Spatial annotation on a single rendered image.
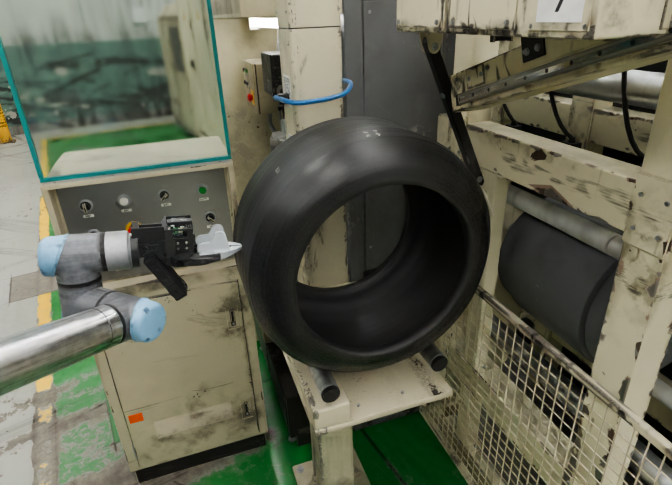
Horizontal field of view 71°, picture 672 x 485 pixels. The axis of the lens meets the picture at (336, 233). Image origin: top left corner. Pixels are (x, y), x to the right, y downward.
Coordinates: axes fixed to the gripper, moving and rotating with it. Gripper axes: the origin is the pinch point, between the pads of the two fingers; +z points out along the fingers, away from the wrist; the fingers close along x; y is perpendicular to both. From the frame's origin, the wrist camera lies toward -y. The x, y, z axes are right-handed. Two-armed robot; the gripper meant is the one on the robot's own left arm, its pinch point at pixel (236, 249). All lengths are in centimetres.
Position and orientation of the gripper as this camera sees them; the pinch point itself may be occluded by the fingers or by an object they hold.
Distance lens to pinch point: 101.1
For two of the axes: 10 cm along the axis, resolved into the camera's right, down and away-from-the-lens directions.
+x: -3.3, -4.0, 8.5
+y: 0.7, -9.1, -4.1
